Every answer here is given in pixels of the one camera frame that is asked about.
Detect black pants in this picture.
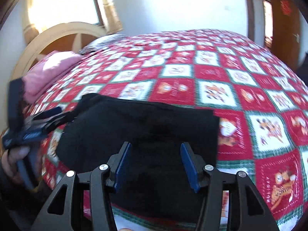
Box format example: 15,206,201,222
56,93,219,223

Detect person left hand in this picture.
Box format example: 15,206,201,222
1,146,30,184

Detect pink folded blanket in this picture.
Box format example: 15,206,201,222
23,51,82,104

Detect yellow curtain left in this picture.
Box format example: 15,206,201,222
21,0,40,45

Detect yellow curtain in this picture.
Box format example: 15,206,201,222
21,0,40,45
101,0,123,34

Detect cream wooden headboard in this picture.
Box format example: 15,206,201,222
11,22,106,80

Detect red patchwork bedspread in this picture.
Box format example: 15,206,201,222
24,29,307,230

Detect striped grey pillow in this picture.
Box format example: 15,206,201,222
79,33,126,55

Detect window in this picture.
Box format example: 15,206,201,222
31,0,103,33

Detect yellow curtain right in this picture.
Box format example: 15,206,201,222
101,0,123,34

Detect brown wooden door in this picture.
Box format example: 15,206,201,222
270,0,301,71

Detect red paper door decoration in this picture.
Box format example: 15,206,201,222
280,0,292,16

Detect silver door handle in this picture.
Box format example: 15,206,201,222
293,34,300,43

